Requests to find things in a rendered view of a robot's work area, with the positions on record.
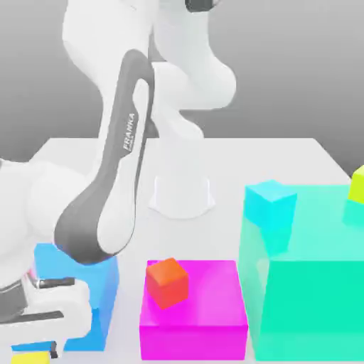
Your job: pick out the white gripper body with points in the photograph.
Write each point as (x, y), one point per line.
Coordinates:
(74, 318)

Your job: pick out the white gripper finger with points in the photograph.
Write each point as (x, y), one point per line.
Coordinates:
(54, 350)

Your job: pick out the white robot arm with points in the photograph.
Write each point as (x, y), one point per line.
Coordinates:
(182, 42)

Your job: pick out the small yellow cube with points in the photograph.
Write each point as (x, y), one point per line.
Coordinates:
(30, 359)

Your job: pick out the small orange cube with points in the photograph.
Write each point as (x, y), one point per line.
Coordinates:
(167, 284)

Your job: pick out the small cyan cube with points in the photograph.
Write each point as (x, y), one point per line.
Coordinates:
(270, 207)

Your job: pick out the small lime cube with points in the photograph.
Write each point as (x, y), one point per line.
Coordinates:
(357, 186)

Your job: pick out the large blue box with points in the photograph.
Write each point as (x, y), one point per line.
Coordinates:
(99, 284)

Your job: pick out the large magenta box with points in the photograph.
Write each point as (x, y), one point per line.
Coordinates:
(204, 318)

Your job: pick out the large teal box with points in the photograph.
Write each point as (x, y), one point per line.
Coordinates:
(312, 298)

